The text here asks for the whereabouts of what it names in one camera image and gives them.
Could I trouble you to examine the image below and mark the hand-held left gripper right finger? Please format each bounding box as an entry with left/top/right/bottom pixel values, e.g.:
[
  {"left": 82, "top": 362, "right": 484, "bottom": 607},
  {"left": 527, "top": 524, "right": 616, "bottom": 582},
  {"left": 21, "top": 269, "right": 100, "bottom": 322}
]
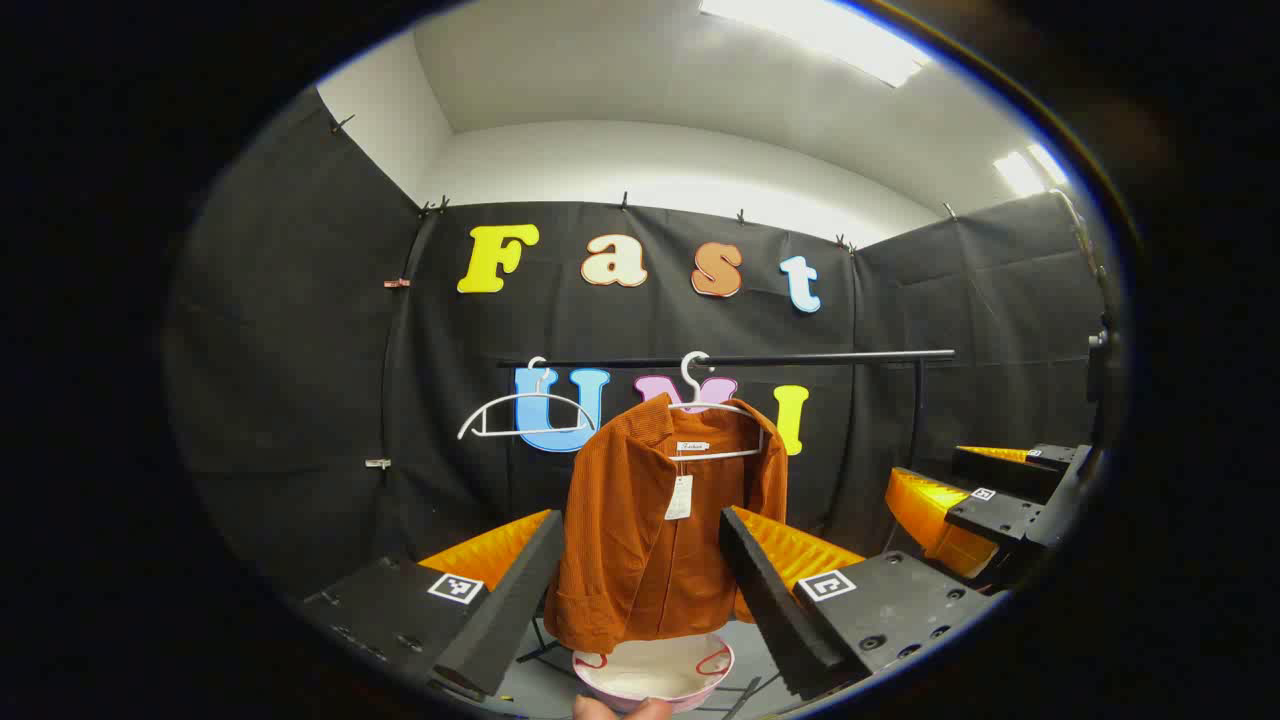
[{"left": 718, "top": 505, "right": 1011, "bottom": 701}]

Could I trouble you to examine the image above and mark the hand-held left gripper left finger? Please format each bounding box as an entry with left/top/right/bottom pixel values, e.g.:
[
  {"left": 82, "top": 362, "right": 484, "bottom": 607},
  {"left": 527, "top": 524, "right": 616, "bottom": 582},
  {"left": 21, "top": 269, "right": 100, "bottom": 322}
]
[{"left": 298, "top": 508, "right": 567, "bottom": 699}]

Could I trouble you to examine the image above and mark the white pink laundry hamper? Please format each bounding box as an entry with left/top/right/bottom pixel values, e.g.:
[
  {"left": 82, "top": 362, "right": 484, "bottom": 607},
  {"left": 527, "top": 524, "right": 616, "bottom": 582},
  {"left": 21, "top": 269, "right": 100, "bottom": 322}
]
[{"left": 572, "top": 632, "right": 736, "bottom": 714}]

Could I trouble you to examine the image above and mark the orange corduroy jacket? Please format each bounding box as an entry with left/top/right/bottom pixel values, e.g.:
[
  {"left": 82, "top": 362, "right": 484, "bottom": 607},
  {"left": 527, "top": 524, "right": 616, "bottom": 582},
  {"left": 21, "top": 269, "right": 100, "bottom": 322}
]
[{"left": 543, "top": 392, "right": 791, "bottom": 656}]

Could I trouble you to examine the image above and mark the white plastic hanger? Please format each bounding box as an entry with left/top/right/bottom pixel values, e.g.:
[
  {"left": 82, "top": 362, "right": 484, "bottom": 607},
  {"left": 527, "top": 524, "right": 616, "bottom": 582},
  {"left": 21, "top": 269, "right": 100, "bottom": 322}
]
[
  {"left": 664, "top": 350, "right": 767, "bottom": 463},
  {"left": 457, "top": 357, "right": 599, "bottom": 441}
]

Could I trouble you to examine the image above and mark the small ceiling light panel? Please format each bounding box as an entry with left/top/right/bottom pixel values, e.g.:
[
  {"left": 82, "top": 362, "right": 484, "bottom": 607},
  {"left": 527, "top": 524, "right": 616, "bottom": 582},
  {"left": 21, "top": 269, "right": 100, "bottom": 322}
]
[{"left": 992, "top": 142, "right": 1071, "bottom": 198}]

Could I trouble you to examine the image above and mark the black backdrop cloth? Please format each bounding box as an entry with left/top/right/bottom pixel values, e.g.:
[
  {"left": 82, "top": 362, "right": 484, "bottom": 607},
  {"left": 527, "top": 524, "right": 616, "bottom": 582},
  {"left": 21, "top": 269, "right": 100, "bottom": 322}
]
[{"left": 165, "top": 85, "right": 1111, "bottom": 613}]

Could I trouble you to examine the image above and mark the long ceiling light panel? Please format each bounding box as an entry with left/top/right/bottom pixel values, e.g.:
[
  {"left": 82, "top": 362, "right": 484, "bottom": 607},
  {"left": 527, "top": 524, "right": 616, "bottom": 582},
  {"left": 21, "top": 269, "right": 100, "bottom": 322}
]
[{"left": 698, "top": 0, "right": 933, "bottom": 89}]

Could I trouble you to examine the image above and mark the black clothes rail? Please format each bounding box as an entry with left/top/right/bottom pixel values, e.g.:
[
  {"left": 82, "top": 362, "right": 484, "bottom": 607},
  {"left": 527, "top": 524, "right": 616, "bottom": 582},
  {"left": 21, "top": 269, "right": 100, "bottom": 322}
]
[{"left": 497, "top": 349, "right": 956, "bottom": 717}]

